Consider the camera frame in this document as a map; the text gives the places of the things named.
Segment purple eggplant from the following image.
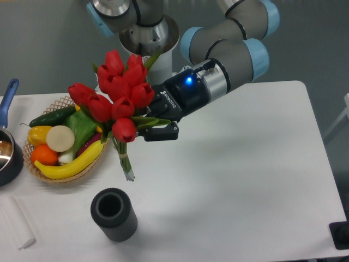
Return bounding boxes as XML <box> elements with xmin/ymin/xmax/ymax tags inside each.
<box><xmin>76</xmin><ymin>133</ymin><xmax>101</xmax><ymax>157</ymax></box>

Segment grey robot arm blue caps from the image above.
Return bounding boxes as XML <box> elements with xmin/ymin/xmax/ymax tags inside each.
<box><xmin>87</xmin><ymin>1</ymin><xmax>280</xmax><ymax>141</ymax></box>

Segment green bok choy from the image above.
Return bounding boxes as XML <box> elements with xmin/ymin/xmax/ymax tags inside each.
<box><xmin>58</xmin><ymin>110</ymin><xmax>97</xmax><ymax>165</ymax></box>

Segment dark green cucumber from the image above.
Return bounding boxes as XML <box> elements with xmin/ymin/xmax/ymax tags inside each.
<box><xmin>21</xmin><ymin>106</ymin><xmax>76</xmax><ymax>128</ymax></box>

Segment white rolled cloth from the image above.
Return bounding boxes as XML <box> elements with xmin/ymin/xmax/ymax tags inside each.
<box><xmin>1</xmin><ymin>196</ymin><xmax>36</xmax><ymax>249</ymax></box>

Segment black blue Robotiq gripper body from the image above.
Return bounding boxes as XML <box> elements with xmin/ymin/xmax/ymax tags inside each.
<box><xmin>147</xmin><ymin>69</ymin><xmax>209</xmax><ymax>121</ymax></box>

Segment white metal frame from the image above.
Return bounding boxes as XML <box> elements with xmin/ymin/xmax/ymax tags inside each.
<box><xmin>323</xmin><ymin>93</ymin><xmax>348</xmax><ymax>145</ymax></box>

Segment black device at table edge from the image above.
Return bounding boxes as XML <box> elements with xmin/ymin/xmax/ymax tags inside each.
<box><xmin>329</xmin><ymin>221</ymin><xmax>348</xmax><ymax>250</ymax></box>

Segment orange fruit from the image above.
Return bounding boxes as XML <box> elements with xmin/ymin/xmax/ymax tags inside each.
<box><xmin>31</xmin><ymin>145</ymin><xmax>58</xmax><ymax>166</ymax></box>

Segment woven wicker basket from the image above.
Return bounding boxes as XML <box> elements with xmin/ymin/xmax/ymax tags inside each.
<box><xmin>23</xmin><ymin>96</ymin><xmax>107</xmax><ymax>183</ymax></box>

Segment long yellow banana squash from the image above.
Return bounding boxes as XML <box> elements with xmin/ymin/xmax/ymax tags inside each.
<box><xmin>34</xmin><ymin>140</ymin><xmax>104</xmax><ymax>180</ymax></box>

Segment red tulip bouquet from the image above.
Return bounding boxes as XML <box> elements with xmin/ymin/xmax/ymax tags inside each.
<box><xmin>68</xmin><ymin>50</ymin><xmax>171</xmax><ymax>181</ymax></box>

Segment dark grey ribbed vase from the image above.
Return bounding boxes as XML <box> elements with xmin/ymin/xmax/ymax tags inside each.
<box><xmin>90</xmin><ymin>188</ymin><xmax>137</xmax><ymax>242</ymax></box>

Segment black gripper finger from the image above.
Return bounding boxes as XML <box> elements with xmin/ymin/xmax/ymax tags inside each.
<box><xmin>138</xmin><ymin>121</ymin><xmax>179</xmax><ymax>141</ymax></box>

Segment yellow bell pepper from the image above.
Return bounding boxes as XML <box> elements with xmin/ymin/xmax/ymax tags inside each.
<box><xmin>27</xmin><ymin>126</ymin><xmax>52</xmax><ymax>147</ymax></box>

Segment blue handled saucepan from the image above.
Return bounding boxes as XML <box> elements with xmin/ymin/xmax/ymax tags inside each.
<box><xmin>1</xmin><ymin>79</ymin><xmax>24</xmax><ymax>186</ymax></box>

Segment beige round onion slice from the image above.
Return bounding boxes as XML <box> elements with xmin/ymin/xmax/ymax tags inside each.
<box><xmin>46</xmin><ymin>126</ymin><xmax>75</xmax><ymax>152</ymax></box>

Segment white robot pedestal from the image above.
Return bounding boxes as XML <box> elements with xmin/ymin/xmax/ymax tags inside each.
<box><xmin>116</xmin><ymin>13</ymin><xmax>180</xmax><ymax>85</ymax></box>

